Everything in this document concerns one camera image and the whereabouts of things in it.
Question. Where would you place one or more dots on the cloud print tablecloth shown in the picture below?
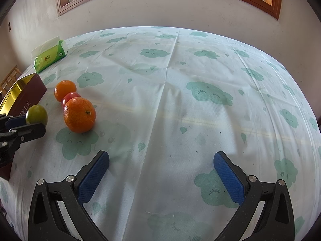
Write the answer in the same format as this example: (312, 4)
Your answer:
(175, 105)

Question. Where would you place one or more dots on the small red tomato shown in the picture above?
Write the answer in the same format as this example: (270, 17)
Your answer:
(70, 97)

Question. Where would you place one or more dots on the orange mandarin with stem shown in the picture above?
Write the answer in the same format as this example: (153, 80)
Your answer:
(79, 114)

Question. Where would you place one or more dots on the dark wall switch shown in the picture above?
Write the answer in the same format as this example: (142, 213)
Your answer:
(9, 26)

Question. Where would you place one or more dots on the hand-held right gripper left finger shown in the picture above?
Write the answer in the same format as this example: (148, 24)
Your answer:
(94, 175)

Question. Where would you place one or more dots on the small orange tomato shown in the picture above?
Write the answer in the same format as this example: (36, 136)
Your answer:
(64, 89)

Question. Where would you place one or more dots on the wooden chair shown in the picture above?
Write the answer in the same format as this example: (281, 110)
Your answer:
(8, 77)

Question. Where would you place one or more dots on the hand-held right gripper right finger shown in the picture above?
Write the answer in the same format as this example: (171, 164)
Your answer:
(228, 175)

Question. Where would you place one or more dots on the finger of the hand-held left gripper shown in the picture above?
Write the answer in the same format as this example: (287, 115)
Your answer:
(27, 133)
(11, 121)

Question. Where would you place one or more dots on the maroon rectangular tin box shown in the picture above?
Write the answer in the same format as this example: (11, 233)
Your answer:
(30, 93)

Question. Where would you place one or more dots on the green tomato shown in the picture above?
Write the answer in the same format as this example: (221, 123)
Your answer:
(37, 114)

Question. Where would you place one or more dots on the green tissue pack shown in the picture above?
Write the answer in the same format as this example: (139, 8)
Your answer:
(50, 56)

